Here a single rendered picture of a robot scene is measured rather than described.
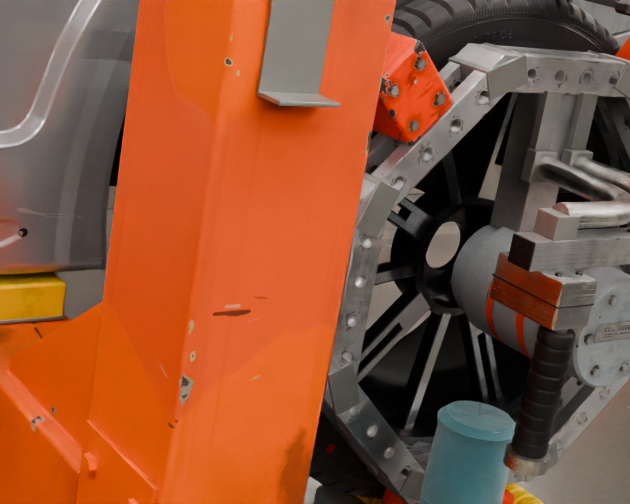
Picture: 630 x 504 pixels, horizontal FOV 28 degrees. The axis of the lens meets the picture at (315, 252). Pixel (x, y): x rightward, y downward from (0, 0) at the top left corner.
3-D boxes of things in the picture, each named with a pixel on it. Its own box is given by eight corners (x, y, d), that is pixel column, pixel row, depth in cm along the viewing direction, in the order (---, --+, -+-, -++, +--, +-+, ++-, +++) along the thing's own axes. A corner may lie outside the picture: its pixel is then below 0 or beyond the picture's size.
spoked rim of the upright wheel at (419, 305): (519, 5, 175) (204, 38, 148) (647, 39, 157) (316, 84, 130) (486, 331, 194) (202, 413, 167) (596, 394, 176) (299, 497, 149)
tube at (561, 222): (540, 181, 143) (560, 90, 140) (672, 236, 128) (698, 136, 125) (423, 182, 132) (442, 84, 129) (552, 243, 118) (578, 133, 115)
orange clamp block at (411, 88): (411, 86, 136) (376, 24, 131) (458, 104, 131) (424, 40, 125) (368, 129, 135) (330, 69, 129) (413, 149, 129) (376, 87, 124)
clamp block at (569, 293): (523, 294, 127) (534, 245, 126) (588, 328, 120) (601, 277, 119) (486, 297, 124) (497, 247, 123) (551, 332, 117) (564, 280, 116)
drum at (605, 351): (517, 317, 158) (541, 211, 154) (646, 387, 142) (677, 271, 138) (433, 326, 150) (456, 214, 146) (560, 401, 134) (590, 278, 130)
